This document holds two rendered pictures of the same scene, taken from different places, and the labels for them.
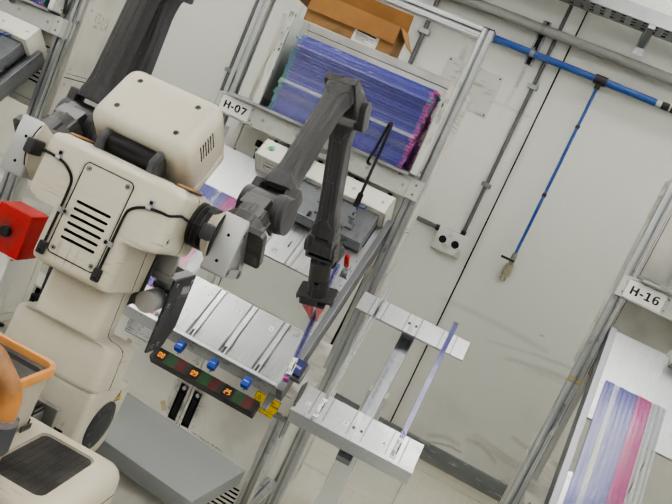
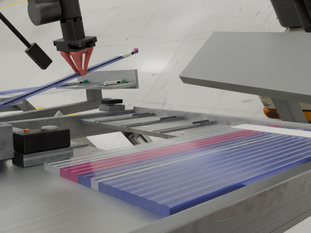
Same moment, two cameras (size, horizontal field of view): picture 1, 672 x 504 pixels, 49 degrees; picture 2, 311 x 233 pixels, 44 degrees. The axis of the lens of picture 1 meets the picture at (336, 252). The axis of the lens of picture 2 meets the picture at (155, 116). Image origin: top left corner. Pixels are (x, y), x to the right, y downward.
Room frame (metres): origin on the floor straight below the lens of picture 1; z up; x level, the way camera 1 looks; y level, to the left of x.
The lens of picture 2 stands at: (2.57, 0.76, 1.34)
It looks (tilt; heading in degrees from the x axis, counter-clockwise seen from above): 35 degrees down; 228
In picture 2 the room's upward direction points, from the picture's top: 39 degrees counter-clockwise
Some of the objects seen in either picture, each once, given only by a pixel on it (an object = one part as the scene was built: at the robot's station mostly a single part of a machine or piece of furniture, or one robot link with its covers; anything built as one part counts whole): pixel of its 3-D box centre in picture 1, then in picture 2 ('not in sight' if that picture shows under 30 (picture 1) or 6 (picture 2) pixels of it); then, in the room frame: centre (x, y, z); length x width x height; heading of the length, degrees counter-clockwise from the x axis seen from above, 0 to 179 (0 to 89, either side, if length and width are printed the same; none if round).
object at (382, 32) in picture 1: (380, 26); not in sight; (2.82, 0.19, 1.82); 0.68 x 0.30 x 0.20; 77
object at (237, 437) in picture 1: (216, 401); not in sight; (2.64, 0.18, 0.31); 0.70 x 0.65 x 0.62; 77
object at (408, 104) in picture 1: (354, 101); not in sight; (2.51, 0.15, 1.52); 0.51 x 0.13 x 0.27; 77
